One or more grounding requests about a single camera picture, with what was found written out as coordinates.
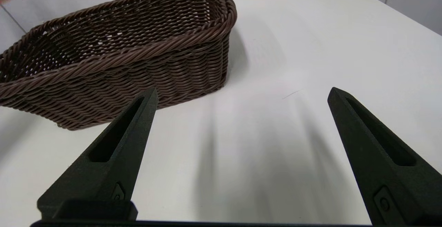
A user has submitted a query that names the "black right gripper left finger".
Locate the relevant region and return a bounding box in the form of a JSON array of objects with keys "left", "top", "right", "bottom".
[{"left": 37, "top": 88, "right": 158, "bottom": 219}]

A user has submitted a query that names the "brown wicker basket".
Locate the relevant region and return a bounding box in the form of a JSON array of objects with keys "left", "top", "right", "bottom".
[{"left": 0, "top": 0, "right": 238, "bottom": 131}]

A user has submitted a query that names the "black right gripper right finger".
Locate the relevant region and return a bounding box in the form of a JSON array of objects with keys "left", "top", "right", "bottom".
[{"left": 328, "top": 87, "right": 442, "bottom": 225}]

